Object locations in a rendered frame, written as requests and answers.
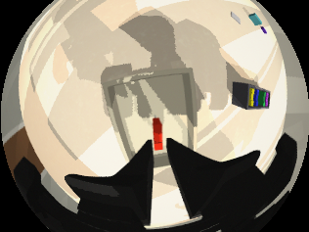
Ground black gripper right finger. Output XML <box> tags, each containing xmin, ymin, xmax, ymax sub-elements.
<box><xmin>166</xmin><ymin>138</ymin><xmax>261</xmax><ymax>219</ymax></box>

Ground teal rectangular block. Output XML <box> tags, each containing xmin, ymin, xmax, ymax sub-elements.
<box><xmin>249</xmin><ymin>13</ymin><xmax>262</xmax><ymax>25</ymax></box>

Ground blue fuse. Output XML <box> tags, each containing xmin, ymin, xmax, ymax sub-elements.
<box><xmin>253</xmin><ymin>89</ymin><xmax>260</xmax><ymax>107</ymax></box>

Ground red fuse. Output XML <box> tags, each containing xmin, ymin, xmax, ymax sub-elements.
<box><xmin>152</xmin><ymin>117</ymin><xmax>162</xmax><ymax>151</ymax></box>

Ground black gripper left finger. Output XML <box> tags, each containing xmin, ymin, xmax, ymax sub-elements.
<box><xmin>65</xmin><ymin>140</ymin><xmax>155</xmax><ymax>226</ymax></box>

